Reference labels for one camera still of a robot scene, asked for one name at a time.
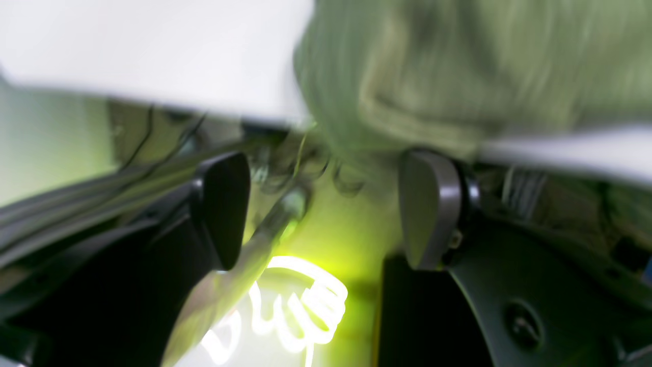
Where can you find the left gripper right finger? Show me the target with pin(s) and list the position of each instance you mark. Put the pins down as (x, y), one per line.
(478, 286)

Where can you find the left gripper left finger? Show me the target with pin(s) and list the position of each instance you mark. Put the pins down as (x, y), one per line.
(114, 298)

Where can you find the olive green T-shirt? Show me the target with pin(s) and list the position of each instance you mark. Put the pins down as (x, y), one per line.
(382, 76)

